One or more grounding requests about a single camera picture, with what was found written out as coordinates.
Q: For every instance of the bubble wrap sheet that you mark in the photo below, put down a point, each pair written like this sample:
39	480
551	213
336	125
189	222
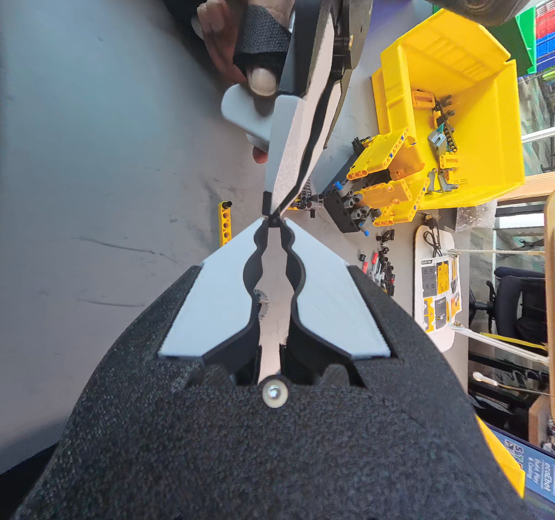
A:
472	216

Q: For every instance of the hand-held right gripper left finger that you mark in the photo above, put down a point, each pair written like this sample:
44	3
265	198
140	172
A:
208	307

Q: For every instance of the yellow grey lego claw assembly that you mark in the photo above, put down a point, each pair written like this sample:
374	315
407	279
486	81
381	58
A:
314	199

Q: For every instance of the empty yellow storage bin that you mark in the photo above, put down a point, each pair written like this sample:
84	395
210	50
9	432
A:
503	459

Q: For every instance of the yellow lego beam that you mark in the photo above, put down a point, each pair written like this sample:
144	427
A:
224	227

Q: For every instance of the green storage bin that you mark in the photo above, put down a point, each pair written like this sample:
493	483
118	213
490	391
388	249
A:
520	34

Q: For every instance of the yellow bin with large parts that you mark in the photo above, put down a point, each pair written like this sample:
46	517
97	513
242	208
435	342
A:
485	147

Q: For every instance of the yellow grey sticker sheet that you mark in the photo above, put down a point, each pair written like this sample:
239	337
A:
442	277

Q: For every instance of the black office chair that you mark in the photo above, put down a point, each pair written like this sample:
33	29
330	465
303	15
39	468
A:
516	299

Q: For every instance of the person's left hand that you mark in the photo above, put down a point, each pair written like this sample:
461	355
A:
225	13

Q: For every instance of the blue toy set box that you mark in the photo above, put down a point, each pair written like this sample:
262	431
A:
533	472

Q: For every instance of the large yellow black lego model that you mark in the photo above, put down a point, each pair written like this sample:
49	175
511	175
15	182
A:
377	160

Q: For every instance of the pile of small lego pieces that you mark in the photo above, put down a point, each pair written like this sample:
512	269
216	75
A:
381	264

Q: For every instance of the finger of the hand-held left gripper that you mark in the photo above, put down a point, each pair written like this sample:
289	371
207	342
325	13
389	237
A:
325	134
295	147

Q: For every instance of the book stand with white base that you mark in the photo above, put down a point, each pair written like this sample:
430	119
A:
449	242

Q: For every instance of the stack of red blue crates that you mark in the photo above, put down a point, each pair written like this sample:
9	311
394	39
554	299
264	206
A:
545	30

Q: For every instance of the heap of large lego parts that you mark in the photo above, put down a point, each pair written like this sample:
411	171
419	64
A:
442	138

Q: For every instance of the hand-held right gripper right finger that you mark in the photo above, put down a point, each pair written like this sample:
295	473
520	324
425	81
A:
334	307

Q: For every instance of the grey lego gear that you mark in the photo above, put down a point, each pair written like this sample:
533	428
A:
262	305

